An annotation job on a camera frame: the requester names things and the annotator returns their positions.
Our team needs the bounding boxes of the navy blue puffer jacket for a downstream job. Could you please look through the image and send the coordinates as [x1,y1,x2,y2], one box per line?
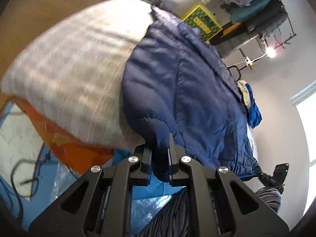
[122,7,259,181]

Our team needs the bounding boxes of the hanging clothes on rack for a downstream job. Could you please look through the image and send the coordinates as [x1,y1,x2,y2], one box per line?
[220,0,288,41]

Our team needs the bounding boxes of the striped pants leg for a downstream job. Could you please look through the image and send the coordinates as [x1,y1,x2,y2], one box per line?
[133,186,282,237]

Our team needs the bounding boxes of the orange bed sheet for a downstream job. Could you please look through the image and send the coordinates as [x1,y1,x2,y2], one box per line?
[7,96,114,174]

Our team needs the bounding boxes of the bright blue jacket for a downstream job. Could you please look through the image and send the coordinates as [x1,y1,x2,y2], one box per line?
[246,83,262,128]

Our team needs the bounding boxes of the grey white folded garment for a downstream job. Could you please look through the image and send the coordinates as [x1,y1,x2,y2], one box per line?
[237,80,251,110]

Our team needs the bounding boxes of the plaid pink bed blanket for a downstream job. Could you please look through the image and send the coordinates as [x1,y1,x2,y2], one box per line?
[1,0,153,151]

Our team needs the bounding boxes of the grey plaid hanging cloth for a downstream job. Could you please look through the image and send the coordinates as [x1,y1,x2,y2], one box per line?
[215,32,259,58]

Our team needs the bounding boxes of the white clip-on lamp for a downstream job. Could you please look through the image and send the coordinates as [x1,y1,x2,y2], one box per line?
[245,47,276,69]

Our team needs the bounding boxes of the yellow green storage box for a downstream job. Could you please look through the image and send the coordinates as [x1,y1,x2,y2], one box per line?
[181,3,222,42]

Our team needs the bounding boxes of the black cable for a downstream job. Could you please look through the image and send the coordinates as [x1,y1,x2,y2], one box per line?
[0,142,53,228]

